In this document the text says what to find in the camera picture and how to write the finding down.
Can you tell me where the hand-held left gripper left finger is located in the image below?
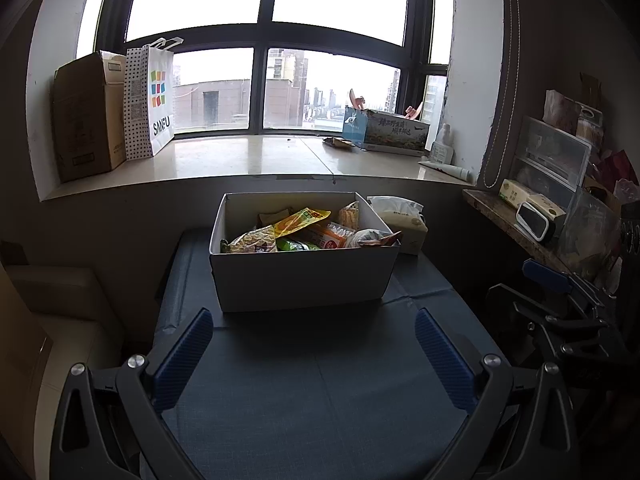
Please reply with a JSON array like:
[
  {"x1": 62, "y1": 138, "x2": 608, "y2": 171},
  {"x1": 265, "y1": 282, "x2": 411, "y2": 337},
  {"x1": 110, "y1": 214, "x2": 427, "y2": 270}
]
[{"x1": 49, "y1": 307, "x2": 215, "y2": 480}]

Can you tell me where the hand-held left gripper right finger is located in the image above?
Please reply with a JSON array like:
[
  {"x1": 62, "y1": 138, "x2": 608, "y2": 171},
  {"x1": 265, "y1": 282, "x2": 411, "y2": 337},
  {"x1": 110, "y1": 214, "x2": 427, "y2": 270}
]
[{"x1": 415, "y1": 307, "x2": 581, "y2": 480}]

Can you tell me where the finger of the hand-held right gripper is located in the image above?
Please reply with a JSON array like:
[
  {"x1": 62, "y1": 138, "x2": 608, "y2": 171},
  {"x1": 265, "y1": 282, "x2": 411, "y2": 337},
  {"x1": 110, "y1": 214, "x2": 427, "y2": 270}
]
[
  {"x1": 522, "y1": 259, "x2": 601, "y2": 311},
  {"x1": 487, "y1": 282, "x2": 608, "y2": 333}
]

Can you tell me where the clear cartoon-print pea packet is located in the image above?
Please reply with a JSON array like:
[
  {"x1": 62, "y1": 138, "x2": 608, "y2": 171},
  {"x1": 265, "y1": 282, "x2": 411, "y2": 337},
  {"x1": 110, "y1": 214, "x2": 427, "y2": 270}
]
[{"x1": 227, "y1": 225, "x2": 278, "y2": 254}]

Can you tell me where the white cardboard box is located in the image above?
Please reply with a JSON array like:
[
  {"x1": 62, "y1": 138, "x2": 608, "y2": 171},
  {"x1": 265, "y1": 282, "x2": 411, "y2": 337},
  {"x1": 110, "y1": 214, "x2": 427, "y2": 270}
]
[{"x1": 209, "y1": 191, "x2": 402, "y2": 313}]

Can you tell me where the orange snack packet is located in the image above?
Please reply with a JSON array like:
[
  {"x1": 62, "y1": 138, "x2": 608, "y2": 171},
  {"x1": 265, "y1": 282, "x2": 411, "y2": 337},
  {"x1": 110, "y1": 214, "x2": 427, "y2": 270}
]
[{"x1": 302, "y1": 222, "x2": 356, "y2": 250}]

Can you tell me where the yellow jelly packet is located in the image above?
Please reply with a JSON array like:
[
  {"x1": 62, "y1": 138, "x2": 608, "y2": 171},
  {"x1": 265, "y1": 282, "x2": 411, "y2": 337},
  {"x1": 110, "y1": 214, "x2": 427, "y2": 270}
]
[{"x1": 272, "y1": 207, "x2": 332, "y2": 238}]

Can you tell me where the white oval gadget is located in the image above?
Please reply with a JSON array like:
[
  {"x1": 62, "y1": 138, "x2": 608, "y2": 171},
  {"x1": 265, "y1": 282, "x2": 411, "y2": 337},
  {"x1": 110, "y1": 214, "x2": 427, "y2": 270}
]
[{"x1": 515, "y1": 201, "x2": 557, "y2": 243}]

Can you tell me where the clear plastic box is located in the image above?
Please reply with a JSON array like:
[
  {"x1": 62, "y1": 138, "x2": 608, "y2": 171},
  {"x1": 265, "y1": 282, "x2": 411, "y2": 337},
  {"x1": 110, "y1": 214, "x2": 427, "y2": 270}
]
[{"x1": 557, "y1": 187, "x2": 621, "y2": 281}]

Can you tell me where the stone shelf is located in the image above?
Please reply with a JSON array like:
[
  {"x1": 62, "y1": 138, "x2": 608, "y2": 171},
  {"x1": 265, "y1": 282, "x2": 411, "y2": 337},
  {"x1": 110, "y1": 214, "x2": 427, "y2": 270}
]
[{"x1": 462, "y1": 188, "x2": 571, "y2": 271}]

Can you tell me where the cream rectangular box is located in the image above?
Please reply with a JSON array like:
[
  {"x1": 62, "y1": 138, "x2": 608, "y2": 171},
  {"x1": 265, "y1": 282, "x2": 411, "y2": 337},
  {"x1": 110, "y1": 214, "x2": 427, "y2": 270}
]
[{"x1": 499, "y1": 178, "x2": 566, "y2": 221}]

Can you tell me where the clear plastic drawer unit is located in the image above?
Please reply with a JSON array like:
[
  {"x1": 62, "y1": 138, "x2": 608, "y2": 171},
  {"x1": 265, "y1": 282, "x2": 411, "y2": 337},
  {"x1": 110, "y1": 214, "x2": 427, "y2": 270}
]
[{"x1": 512, "y1": 116, "x2": 592, "y2": 211}]

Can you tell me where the dark red bag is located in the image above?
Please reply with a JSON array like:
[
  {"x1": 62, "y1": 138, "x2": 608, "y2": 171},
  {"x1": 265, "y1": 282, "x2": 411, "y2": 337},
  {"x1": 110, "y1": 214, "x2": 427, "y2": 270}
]
[{"x1": 595, "y1": 150, "x2": 638, "y2": 196}]

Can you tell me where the blue grey table mat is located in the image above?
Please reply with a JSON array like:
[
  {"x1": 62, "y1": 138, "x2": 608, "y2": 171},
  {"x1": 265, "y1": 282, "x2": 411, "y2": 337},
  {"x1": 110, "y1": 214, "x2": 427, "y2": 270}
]
[{"x1": 152, "y1": 227, "x2": 506, "y2": 480}]

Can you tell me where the brown crinkled snack packet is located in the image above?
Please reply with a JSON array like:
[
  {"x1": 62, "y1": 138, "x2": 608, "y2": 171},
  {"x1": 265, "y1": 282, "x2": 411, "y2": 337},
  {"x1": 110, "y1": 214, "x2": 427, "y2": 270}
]
[{"x1": 357, "y1": 231, "x2": 403, "y2": 249}]

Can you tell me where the white tube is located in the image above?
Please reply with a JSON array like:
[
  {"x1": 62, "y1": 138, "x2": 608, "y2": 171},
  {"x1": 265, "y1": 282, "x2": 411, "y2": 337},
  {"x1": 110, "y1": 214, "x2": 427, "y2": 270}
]
[{"x1": 419, "y1": 159, "x2": 472, "y2": 182}]

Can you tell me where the soft tissue pack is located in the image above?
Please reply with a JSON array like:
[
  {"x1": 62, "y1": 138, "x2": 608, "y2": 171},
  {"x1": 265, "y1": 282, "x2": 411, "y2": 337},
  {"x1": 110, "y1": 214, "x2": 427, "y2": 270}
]
[{"x1": 366, "y1": 196, "x2": 429, "y2": 256}]

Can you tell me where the white bottle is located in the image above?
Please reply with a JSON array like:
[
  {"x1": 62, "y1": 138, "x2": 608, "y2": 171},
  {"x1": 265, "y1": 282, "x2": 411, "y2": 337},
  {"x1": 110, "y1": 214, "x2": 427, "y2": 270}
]
[{"x1": 430, "y1": 123, "x2": 455, "y2": 165}]

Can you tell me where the brown paper bag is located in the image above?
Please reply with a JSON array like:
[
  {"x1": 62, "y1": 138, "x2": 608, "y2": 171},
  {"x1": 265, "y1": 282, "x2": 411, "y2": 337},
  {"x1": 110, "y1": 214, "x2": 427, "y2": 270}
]
[{"x1": 544, "y1": 89, "x2": 606, "y2": 141}]

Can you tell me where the orange cracker packet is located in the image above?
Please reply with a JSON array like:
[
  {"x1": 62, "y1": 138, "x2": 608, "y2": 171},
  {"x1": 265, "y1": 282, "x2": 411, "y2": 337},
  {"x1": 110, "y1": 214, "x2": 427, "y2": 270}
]
[{"x1": 337, "y1": 201, "x2": 360, "y2": 231}]

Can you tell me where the printed tissue box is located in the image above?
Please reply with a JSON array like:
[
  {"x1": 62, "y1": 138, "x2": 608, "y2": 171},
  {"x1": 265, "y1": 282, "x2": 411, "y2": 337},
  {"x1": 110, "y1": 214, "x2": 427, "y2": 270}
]
[{"x1": 342, "y1": 105, "x2": 432, "y2": 157}]

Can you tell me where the white dotted shopping bag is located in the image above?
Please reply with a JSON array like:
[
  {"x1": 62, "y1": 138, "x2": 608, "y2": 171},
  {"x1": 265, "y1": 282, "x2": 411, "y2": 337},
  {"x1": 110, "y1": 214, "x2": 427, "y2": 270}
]
[{"x1": 123, "y1": 36, "x2": 185, "y2": 161}]

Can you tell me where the brown cardboard box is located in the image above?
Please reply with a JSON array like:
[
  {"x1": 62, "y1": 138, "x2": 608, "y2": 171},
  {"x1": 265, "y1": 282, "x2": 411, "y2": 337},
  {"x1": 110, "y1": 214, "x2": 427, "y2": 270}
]
[{"x1": 51, "y1": 51, "x2": 128, "y2": 184}]

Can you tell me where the pink toy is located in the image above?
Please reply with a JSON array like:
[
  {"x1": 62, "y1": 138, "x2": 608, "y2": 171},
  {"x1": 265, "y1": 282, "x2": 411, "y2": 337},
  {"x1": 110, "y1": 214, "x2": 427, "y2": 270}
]
[{"x1": 348, "y1": 87, "x2": 425, "y2": 121}]

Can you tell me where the bead chain cord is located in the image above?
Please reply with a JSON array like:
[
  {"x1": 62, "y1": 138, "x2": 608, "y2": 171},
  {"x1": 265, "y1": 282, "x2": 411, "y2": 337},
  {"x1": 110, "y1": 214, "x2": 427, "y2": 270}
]
[{"x1": 477, "y1": 0, "x2": 521, "y2": 188}]

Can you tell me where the dark window frame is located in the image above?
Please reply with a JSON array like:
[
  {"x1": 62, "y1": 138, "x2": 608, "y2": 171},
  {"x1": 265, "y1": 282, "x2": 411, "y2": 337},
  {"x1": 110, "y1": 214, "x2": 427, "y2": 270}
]
[{"x1": 95, "y1": 0, "x2": 451, "y2": 136}]

